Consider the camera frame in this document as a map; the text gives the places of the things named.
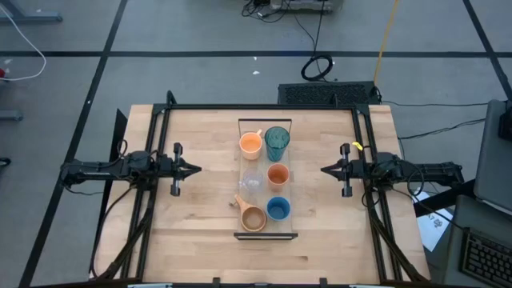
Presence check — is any teal faceted glass tumbler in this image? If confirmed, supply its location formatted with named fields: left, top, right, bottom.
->
left=263, top=126, right=291, bottom=162

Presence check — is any yellow hanging cable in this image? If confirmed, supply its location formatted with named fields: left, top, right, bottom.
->
left=371, top=0, right=402, bottom=85

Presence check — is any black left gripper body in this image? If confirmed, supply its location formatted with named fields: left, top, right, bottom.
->
left=158, top=142, right=184, bottom=198

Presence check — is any black vented computer case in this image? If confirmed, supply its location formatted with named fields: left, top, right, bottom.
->
left=278, top=81, right=382, bottom=107

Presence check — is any orange mug with handle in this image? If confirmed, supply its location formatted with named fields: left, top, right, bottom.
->
left=238, top=128, right=264, bottom=161

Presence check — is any coiled black cable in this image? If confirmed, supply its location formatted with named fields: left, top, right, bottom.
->
left=300, top=52, right=334, bottom=81

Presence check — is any black table side brace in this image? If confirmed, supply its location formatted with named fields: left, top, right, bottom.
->
left=414, top=179, right=477, bottom=219
left=102, top=108, right=129, bottom=209

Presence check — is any white paper sheet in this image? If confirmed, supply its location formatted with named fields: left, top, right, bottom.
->
left=410, top=187, right=455, bottom=253

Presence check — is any thin black floor cable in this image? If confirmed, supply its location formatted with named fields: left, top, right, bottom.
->
left=382, top=99, right=490, bottom=109

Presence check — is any grey side desk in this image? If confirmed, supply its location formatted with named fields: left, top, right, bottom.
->
left=442, top=194, right=512, bottom=288

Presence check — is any blue plastic cup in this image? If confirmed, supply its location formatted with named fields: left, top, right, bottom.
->
left=266, top=196, right=291, bottom=222

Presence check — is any black metal table frame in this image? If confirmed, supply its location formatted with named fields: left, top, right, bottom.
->
left=95, top=90, right=429, bottom=288

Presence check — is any white floor cable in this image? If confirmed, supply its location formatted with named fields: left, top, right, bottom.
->
left=0, top=3, right=48, bottom=82

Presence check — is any grey furniture base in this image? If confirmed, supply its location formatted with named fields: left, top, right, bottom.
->
left=0, top=0, right=64, bottom=24

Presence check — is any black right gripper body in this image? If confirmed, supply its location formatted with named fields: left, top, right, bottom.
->
left=338, top=142, right=364, bottom=198

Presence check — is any grey flat panel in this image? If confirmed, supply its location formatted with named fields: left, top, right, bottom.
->
left=473, top=98, right=512, bottom=217

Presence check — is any grey furniture foot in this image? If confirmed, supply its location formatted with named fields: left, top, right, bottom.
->
left=0, top=108, right=24, bottom=122

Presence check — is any wooden shelf with black frame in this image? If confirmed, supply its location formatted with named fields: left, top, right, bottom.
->
left=233, top=118, right=299, bottom=241

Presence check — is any black keyboard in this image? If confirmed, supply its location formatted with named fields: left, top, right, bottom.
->
left=458, top=226, right=512, bottom=288

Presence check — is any peach plastic tumbler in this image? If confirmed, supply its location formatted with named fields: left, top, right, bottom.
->
left=266, top=162, right=290, bottom=191

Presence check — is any wooden cup with long handle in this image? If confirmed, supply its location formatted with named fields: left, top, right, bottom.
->
left=229, top=194, right=268, bottom=233

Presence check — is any grey power strip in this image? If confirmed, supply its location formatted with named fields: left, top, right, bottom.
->
left=270, top=0, right=345, bottom=15

